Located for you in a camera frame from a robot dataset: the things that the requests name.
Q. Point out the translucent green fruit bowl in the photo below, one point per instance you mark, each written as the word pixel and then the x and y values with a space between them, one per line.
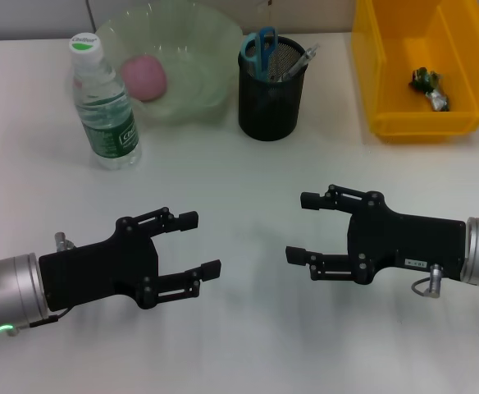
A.
pixel 198 61

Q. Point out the pink peach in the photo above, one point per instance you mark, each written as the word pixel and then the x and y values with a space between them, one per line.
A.
pixel 143 80

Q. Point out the transparent plastic ruler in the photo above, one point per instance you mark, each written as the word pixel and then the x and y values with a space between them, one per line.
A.
pixel 266 12

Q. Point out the green plastic wrapper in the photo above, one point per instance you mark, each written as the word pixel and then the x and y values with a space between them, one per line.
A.
pixel 430 88

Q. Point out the black mesh pen holder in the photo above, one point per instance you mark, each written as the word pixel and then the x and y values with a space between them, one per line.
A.
pixel 268 111

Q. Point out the blue capped scissors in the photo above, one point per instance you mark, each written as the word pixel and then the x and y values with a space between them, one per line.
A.
pixel 262 49

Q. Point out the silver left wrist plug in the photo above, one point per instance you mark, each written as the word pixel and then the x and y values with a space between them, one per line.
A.
pixel 61 240

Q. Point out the grey clear pen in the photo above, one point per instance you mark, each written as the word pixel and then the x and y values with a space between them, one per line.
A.
pixel 301 61

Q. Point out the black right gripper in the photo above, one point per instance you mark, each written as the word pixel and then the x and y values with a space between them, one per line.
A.
pixel 411 242

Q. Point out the clear green-label water bottle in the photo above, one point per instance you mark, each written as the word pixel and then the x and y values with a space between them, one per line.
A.
pixel 104 123

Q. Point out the yellow plastic bin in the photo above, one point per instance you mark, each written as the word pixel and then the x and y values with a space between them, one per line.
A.
pixel 387 82

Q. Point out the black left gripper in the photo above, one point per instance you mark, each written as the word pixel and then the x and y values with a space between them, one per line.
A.
pixel 100 271

